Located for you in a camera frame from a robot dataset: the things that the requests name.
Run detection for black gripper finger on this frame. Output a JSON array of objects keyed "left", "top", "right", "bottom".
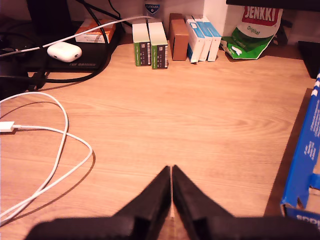
[
  {"left": 171, "top": 164, "right": 236, "bottom": 240},
  {"left": 112, "top": 165, "right": 173, "bottom": 240}
]

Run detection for blue shoebox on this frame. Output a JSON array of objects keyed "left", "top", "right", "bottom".
[{"left": 279, "top": 71, "right": 320, "bottom": 221}]

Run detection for white and blue box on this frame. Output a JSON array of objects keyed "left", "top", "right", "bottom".
[
  {"left": 184, "top": 15, "right": 207, "bottom": 64},
  {"left": 198, "top": 17, "right": 214, "bottom": 62},
  {"left": 203, "top": 16, "right": 223, "bottom": 63}
]

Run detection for flat black box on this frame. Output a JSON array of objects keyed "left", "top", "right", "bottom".
[{"left": 47, "top": 41, "right": 116, "bottom": 74}]

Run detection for brown cardboard box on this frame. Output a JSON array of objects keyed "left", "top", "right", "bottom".
[
  {"left": 171, "top": 19, "right": 190, "bottom": 62},
  {"left": 168, "top": 12, "right": 185, "bottom": 41}
]

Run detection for green and white box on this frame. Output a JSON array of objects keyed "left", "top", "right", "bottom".
[
  {"left": 132, "top": 22, "right": 152, "bottom": 67},
  {"left": 147, "top": 21, "right": 169, "bottom": 70}
]

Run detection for orange and white box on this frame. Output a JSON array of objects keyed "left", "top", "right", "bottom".
[{"left": 74, "top": 19, "right": 117, "bottom": 44}]

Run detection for white earbuds case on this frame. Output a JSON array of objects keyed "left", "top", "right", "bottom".
[{"left": 46, "top": 41, "right": 83, "bottom": 63}]

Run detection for green and white gum bag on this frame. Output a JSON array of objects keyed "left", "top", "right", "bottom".
[{"left": 220, "top": 5, "right": 284, "bottom": 60}]

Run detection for flat black stand base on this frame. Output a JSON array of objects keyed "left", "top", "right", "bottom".
[{"left": 297, "top": 40, "right": 320, "bottom": 80}]

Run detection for white monitor stand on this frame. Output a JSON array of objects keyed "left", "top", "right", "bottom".
[{"left": 203, "top": 0, "right": 228, "bottom": 36}]

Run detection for blue shield label bottle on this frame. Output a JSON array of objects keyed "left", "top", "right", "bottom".
[{"left": 144, "top": 2, "right": 161, "bottom": 19}]

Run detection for black monitor stand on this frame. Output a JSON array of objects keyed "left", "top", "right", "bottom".
[{"left": 26, "top": 0, "right": 74, "bottom": 36}]

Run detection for wide black computer monitor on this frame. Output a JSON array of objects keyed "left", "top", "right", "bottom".
[{"left": 225, "top": 0, "right": 320, "bottom": 13}]

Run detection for white charging cable with plug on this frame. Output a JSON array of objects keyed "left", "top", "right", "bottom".
[{"left": 0, "top": 91, "right": 94, "bottom": 227}]

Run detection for long thin white cable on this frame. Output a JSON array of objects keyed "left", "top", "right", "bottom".
[{"left": 0, "top": 15, "right": 154, "bottom": 58}]

